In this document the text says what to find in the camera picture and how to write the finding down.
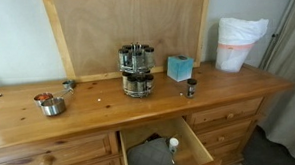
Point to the small round wooden knob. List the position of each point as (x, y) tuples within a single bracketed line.
[(229, 116), (221, 138)]

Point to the medium steel measuring cup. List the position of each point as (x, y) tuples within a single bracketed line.
[(43, 97)]

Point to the large round wooden knob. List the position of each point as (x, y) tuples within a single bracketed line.
[(47, 161)]

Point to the two-tier chrome spice rack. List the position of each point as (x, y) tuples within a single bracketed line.
[(137, 70)]

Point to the teal tissue box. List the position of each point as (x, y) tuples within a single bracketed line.
[(180, 69)]

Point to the loose black-lidded spice jar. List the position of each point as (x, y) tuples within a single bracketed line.
[(192, 89)]

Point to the framed plywood board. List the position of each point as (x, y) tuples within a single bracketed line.
[(131, 23)]

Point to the small white bottle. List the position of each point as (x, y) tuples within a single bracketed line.
[(173, 145)]

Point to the open wooden drawer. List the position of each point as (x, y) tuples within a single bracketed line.
[(194, 140)]

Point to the grey quilted cloth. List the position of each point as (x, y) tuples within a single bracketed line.
[(150, 157)]

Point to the wide closed wooden drawer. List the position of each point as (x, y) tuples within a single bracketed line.
[(80, 150)]

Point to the white bagged trash bin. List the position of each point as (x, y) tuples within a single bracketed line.
[(236, 45)]

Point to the grey beige curtain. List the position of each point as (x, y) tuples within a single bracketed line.
[(288, 86)]

